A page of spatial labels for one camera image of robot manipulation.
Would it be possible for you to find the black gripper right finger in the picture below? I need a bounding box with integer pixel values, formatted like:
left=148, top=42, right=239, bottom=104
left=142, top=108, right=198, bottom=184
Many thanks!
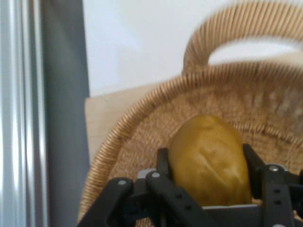
left=241, top=142, right=303, bottom=227

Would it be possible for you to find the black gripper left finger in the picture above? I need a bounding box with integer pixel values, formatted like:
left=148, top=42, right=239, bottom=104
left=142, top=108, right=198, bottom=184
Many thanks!
left=77, top=147, right=215, bottom=227

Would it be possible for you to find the brown potato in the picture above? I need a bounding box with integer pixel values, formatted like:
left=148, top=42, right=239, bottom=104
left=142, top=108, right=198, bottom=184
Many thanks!
left=167, top=113, right=252, bottom=206

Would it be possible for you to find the woven wicker basket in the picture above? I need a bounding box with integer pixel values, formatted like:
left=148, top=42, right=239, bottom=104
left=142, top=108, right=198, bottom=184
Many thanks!
left=77, top=2, right=303, bottom=227

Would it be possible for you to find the horizontal aluminium rail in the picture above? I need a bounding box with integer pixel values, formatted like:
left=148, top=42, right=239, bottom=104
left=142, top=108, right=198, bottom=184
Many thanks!
left=0, top=0, right=49, bottom=227

